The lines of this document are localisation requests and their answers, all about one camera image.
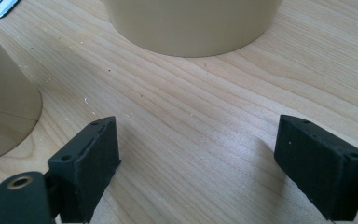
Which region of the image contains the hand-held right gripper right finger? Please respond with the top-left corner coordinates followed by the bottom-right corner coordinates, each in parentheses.
top-left (273, 114), bottom-right (358, 222)

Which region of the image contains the beige paper cup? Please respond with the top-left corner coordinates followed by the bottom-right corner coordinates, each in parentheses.
top-left (0, 22), bottom-right (44, 164)
top-left (103, 0), bottom-right (284, 59)

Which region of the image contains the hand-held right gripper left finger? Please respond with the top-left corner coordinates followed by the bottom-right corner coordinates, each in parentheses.
top-left (47, 116), bottom-right (122, 224)

